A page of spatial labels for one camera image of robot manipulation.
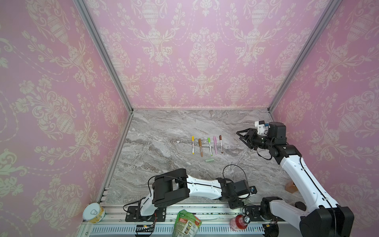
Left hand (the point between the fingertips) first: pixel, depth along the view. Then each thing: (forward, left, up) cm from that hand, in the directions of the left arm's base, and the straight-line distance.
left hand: (237, 199), depth 76 cm
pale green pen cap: (+23, +13, -2) cm, 26 cm away
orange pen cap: (+36, +19, -3) cm, 41 cm away
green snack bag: (-12, +26, +1) cm, 28 cm away
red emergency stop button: (-11, +4, +10) cm, 16 cm away
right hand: (+26, 0, +21) cm, 33 cm away
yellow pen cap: (+39, +24, -2) cm, 45 cm away
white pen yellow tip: (+31, +24, -2) cm, 39 cm away
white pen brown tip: (+32, +4, -1) cm, 32 cm away
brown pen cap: (+41, +4, -3) cm, 41 cm away
